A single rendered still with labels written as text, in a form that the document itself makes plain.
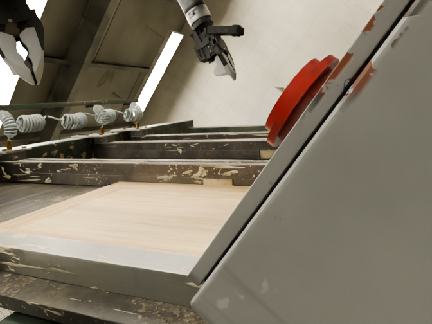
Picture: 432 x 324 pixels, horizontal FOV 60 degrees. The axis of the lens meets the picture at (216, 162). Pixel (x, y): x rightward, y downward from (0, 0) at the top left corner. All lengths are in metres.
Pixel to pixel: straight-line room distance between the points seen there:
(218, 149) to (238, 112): 5.00
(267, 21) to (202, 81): 1.47
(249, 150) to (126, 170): 0.50
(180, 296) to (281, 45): 5.91
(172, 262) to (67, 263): 0.15
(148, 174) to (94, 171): 0.19
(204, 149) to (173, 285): 1.04
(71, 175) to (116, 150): 0.51
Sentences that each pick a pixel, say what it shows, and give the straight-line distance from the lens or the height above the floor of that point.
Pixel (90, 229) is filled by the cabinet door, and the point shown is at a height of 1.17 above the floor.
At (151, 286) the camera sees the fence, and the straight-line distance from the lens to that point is 0.47.
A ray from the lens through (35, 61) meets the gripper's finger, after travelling 0.69.
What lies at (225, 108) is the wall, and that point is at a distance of 6.50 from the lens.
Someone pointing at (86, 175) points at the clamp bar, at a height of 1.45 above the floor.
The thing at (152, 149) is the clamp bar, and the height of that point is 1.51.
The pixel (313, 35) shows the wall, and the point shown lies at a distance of 6.17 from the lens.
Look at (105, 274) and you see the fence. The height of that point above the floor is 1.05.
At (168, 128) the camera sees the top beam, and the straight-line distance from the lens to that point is 2.32.
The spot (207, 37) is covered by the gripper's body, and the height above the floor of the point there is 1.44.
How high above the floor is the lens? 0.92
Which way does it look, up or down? 14 degrees up
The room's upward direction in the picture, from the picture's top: 51 degrees counter-clockwise
